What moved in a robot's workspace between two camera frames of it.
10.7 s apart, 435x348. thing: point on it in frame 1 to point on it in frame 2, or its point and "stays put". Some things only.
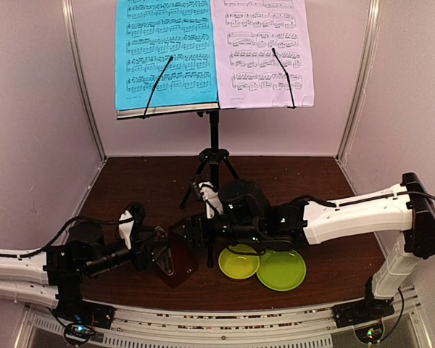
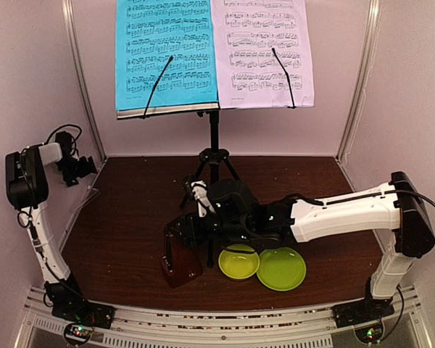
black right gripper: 191,225 stays put
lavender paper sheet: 262,54 stays put
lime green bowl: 237,265 stays put
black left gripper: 143,258 to 85,170
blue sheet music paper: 164,54 stays put
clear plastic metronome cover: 162,253 to 93,193
